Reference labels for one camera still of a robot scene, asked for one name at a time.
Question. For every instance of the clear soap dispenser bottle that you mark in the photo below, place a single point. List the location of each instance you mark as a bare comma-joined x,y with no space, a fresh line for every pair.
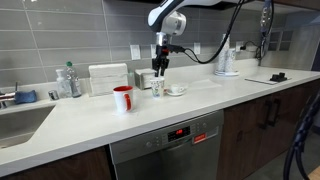
62,85

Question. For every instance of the white wall outlet with plug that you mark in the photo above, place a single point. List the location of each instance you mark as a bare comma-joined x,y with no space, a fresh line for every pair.
238,45

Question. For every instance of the white paper towel stack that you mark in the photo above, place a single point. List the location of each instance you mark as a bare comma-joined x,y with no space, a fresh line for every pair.
107,78

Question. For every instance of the white saucer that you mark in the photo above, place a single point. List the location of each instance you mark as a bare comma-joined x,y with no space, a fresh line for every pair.
175,94

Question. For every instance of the small black device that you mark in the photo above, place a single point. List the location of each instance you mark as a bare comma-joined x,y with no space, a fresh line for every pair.
278,77

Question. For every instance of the dark wood cabinet door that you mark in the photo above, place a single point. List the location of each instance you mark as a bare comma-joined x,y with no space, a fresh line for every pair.
290,110
243,143

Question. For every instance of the dark wood sink cabinet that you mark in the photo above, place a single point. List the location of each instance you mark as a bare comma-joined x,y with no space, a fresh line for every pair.
66,166

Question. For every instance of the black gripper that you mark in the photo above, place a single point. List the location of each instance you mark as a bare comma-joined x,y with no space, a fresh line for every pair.
161,58

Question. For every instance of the small metal can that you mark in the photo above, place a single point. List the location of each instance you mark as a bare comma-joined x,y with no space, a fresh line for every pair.
53,95

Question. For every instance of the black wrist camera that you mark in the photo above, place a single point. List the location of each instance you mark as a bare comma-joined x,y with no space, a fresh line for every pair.
176,49

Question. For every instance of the stainless steel dishwasher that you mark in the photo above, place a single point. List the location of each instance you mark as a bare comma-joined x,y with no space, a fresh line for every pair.
166,150

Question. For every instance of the dark upper cabinet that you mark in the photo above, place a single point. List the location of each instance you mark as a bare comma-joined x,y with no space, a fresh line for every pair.
293,2

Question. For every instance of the white paper sheet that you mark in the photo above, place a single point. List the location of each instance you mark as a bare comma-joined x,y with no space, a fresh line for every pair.
260,80

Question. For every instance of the white espresso cup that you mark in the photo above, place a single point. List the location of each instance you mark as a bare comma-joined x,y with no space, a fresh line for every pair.
176,88

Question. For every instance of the metal faucet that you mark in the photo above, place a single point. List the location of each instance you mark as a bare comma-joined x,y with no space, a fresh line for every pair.
6,97

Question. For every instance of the tall paper cup stack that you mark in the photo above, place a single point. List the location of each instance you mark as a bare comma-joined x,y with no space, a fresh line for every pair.
222,56

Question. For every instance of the metal napkin holder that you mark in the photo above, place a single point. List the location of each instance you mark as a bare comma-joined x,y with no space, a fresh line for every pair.
145,80

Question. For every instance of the red and white mug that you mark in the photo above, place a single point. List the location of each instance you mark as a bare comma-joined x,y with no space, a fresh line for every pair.
121,99

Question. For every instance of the green capped plastic bottle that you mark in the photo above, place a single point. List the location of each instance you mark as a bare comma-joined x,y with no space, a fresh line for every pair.
74,81

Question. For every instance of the grey sink basin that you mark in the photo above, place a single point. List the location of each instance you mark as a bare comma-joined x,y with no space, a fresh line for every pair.
20,126

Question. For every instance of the short paper cup stack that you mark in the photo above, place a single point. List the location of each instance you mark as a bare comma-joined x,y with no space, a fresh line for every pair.
231,60

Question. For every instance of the blue sponge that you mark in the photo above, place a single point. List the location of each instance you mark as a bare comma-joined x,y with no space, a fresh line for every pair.
25,97

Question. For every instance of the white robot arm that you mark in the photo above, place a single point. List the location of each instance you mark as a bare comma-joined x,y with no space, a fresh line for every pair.
166,20

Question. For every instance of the patterned paper cup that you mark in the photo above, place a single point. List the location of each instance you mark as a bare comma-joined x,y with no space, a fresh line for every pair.
157,88

